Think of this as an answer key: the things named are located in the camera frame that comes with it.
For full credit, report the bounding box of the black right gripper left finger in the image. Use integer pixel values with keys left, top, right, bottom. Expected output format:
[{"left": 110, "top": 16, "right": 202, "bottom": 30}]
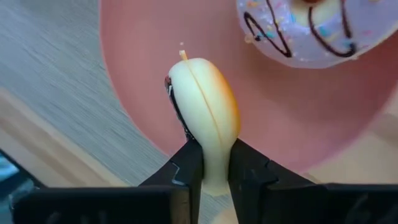
[{"left": 139, "top": 139, "right": 205, "bottom": 224}]

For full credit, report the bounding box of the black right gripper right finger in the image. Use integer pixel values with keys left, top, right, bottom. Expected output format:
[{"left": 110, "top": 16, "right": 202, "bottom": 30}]
[{"left": 229, "top": 138, "right": 312, "bottom": 224}]

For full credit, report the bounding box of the lilac donut with chocolate drizzle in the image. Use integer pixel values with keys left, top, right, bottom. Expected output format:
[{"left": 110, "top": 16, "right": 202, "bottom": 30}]
[{"left": 236, "top": 0, "right": 398, "bottom": 69}]

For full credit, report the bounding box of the light pink plate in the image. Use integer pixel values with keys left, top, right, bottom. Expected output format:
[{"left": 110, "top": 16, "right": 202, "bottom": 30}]
[{"left": 99, "top": 0, "right": 398, "bottom": 174}]

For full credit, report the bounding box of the grey woven placemat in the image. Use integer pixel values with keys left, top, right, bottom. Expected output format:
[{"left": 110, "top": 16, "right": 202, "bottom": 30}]
[{"left": 0, "top": 0, "right": 234, "bottom": 224}]

